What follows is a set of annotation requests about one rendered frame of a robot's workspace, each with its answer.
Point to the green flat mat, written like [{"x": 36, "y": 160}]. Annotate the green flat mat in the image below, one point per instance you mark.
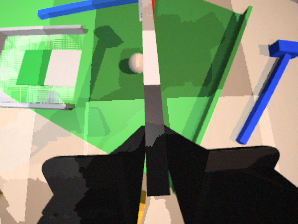
[{"x": 107, "y": 101}]

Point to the cream golf ball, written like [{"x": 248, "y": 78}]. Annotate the cream golf ball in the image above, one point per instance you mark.
[{"x": 136, "y": 63}]

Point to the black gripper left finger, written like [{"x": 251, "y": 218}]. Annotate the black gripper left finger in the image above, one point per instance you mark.
[{"x": 121, "y": 169}]

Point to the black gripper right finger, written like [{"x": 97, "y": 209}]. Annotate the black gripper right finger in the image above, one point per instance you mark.
[{"x": 191, "y": 169}]

